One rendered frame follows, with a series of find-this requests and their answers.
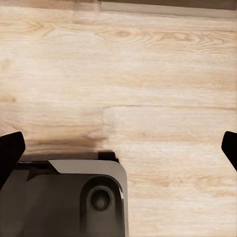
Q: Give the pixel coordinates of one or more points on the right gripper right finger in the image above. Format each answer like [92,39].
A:
[229,147]

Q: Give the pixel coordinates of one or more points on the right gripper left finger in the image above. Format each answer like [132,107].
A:
[12,147]

